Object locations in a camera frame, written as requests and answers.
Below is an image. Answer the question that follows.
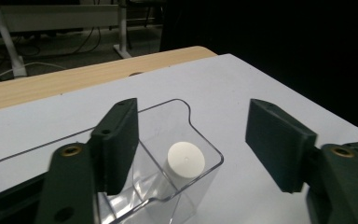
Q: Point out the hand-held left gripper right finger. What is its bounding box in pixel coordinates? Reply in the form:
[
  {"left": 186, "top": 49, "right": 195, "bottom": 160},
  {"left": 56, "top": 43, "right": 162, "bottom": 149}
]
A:
[{"left": 244, "top": 98, "right": 319, "bottom": 194}]

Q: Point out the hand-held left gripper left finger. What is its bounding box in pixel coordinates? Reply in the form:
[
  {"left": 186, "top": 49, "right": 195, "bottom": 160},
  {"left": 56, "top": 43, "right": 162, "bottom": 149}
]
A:
[{"left": 88, "top": 97, "right": 140, "bottom": 196}]

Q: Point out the white cylinder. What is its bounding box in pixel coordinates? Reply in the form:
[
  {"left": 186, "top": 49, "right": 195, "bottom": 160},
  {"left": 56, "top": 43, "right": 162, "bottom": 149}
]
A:
[{"left": 162, "top": 141, "right": 206, "bottom": 189}]

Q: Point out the clear plastic divided container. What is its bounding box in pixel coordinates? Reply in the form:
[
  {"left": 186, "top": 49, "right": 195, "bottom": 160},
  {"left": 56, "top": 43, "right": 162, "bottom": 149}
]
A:
[{"left": 0, "top": 98, "right": 225, "bottom": 224}]

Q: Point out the white table cover sheet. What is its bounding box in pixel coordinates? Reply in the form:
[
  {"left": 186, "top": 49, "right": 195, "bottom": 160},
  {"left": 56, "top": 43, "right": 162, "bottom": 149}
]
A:
[{"left": 0, "top": 53, "right": 358, "bottom": 224}]

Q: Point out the tangle of black floor cables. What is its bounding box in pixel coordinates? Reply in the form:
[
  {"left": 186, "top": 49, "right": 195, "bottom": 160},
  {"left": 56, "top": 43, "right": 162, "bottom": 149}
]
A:
[{"left": 0, "top": 26, "right": 103, "bottom": 76}]

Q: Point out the white floor cable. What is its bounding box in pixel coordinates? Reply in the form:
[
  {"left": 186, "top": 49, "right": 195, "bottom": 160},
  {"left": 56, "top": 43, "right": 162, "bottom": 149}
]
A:
[{"left": 0, "top": 61, "right": 68, "bottom": 82}]

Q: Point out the white metal desk frame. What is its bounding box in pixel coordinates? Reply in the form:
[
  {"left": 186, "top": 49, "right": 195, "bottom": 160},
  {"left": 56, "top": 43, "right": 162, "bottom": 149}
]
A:
[{"left": 0, "top": 0, "right": 132, "bottom": 78}]

